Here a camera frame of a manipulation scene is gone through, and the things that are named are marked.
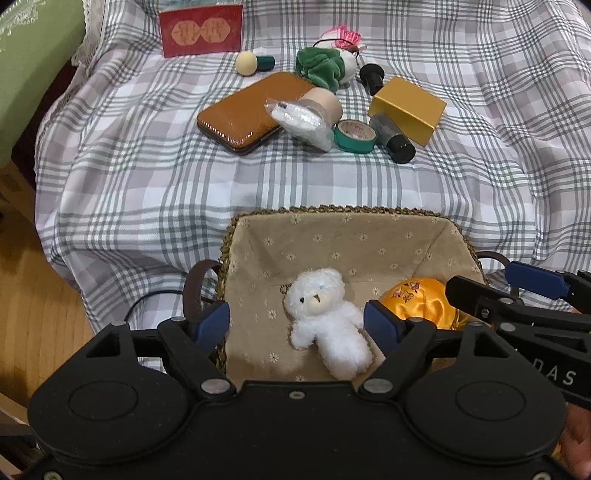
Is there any white lace cloth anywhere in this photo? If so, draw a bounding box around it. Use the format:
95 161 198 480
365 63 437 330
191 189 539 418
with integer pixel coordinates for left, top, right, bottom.
71 0 115 68

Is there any red and green box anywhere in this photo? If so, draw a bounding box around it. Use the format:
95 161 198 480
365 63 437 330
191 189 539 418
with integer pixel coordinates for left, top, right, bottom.
159 4 244 58

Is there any grey tube with black cap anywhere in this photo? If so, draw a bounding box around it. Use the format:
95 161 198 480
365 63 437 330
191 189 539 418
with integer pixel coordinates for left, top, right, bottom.
369 113 416 164

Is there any white teddy bear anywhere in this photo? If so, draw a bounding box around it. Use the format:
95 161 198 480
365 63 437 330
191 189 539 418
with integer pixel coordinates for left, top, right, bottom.
283 268 374 380

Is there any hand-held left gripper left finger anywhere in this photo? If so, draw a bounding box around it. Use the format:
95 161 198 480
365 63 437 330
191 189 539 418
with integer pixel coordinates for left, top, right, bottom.
78 300 234 400

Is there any yellow satin pouch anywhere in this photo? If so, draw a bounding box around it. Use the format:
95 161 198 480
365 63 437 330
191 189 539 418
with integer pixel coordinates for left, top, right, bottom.
379 278 468 331

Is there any person's right hand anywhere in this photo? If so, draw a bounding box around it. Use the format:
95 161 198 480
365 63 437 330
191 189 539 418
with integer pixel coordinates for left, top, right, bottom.
558 404 591 478

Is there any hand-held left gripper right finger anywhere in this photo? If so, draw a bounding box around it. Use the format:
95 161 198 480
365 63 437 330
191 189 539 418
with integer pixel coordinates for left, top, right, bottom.
359 300 515 400

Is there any black cable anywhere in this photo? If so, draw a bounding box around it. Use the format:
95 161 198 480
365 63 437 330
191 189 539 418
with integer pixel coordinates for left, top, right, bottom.
124 290 188 326

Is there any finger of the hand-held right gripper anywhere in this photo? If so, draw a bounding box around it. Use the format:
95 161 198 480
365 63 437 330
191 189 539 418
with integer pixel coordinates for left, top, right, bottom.
504 261 591 308
445 276 591 335

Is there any green cushion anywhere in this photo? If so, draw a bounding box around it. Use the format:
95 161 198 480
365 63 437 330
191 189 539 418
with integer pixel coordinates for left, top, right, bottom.
0 0 86 165

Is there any green tape roll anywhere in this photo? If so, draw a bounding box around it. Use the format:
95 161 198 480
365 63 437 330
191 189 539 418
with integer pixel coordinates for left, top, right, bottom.
333 119 378 155

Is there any pink hair tie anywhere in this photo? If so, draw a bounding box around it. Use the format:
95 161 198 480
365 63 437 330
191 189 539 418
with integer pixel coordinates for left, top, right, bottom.
314 25 366 52

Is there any brown leather case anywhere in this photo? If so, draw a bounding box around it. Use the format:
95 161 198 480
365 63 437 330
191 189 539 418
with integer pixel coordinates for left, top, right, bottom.
196 71 315 157

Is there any woven basket with fabric liner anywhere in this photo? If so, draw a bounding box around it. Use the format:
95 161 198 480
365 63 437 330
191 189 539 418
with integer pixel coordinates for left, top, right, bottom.
183 205 513 384

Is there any clear plastic bag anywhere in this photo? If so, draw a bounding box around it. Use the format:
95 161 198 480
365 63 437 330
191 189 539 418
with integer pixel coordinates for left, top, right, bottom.
264 97 336 152

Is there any beige tape roll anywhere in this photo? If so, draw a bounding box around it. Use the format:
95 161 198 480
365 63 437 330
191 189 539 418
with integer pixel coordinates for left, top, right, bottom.
298 88 344 129

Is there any green and white plush toy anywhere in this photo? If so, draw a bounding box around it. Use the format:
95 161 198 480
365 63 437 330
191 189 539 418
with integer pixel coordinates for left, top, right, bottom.
295 46 358 89

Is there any beige makeup sponge green handle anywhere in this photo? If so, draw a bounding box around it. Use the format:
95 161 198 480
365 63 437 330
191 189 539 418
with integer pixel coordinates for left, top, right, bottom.
235 52 276 76

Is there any gold box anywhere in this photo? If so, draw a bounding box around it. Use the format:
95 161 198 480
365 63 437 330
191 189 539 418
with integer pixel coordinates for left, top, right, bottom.
368 76 448 147

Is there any grey plaid blanket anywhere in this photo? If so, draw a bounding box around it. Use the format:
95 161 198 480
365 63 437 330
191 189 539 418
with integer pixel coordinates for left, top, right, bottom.
34 0 591 333

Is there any black cylinder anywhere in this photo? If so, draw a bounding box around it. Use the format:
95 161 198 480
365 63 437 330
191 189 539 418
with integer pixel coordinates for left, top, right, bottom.
359 64 386 96

